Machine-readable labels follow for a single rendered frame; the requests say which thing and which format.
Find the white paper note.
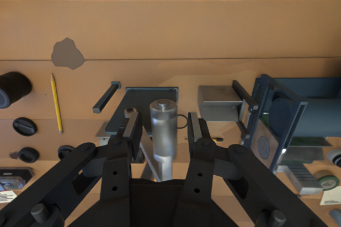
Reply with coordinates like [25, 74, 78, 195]
[319, 184, 341, 206]

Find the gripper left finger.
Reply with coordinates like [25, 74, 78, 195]
[0, 111, 143, 227]

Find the black cylindrical lens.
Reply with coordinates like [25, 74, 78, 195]
[0, 71, 33, 110]

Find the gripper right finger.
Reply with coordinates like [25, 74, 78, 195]
[183, 112, 329, 227]

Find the green tape roll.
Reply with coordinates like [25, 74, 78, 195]
[313, 169, 341, 191]

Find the white printed card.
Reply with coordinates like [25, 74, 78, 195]
[0, 189, 18, 204]

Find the silver lens barrel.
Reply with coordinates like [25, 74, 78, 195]
[149, 98, 179, 182]

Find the dark metal tray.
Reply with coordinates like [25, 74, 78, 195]
[0, 166, 35, 191]

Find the dark blue collimator body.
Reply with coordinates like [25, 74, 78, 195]
[243, 69, 341, 172]

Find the silver slanted rod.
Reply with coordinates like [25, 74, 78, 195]
[138, 133, 162, 182]

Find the dark blue square bar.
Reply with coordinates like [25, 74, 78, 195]
[92, 81, 121, 114]

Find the ribbed silver block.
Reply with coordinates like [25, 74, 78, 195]
[276, 163, 324, 196]

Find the black cap with ridge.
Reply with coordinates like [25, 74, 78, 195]
[12, 116, 38, 137]

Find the yellow pencil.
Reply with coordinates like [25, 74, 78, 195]
[50, 73, 63, 134]

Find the silver ring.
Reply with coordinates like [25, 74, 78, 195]
[123, 106, 138, 119]

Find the white and black cylinder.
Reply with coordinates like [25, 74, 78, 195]
[326, 148, 341, 169]

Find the black round lens cap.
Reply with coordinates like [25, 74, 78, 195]
[17, 146, 40, 164]

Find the grey reticle turret disc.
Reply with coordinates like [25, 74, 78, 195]
[249, 118, 280, 169]

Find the thin black ring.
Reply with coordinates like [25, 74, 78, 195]
[176, 113, 189, 130]

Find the dark slide bar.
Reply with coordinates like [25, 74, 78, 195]
[232, 79, 259, 112]

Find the grey metal block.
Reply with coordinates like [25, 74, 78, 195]
[198, 85, 244, 123]

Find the dark blue flat tray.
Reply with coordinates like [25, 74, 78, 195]
[104, 87, 179, 136]

